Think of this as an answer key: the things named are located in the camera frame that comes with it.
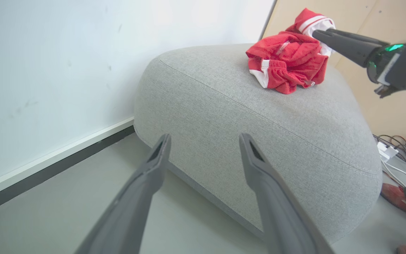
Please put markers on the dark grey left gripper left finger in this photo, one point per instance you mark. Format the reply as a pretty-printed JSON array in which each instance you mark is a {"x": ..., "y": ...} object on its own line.
[{"x": 132, "y": 204}]

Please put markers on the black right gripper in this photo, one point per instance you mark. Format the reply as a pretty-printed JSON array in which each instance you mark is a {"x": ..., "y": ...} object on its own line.
[{"x": 384, "y": 61}]

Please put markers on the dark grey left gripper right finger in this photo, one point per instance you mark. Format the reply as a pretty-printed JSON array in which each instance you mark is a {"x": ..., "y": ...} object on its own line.
[{"x": 277, "y": 204}]

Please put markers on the red and white garment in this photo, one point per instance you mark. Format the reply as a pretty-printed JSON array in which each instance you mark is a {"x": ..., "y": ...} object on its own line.
[{"x": 291, "y": 60}]

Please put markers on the light grey fabric sofa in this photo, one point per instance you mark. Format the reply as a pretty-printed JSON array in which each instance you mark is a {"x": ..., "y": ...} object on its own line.
[{"x": 245, "y": 134}]

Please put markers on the beige wooden panel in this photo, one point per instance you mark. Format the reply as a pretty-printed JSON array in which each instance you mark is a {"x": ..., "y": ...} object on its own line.
[{"x": 375, "y": 102}]

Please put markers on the white and black baseboard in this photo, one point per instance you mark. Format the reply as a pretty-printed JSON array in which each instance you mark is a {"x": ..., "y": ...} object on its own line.
[{"x": 48, "y": 169}]

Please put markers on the white power adapter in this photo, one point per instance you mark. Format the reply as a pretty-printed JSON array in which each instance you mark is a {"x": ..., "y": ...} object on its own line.
[{"x": 386, "y": 151}]

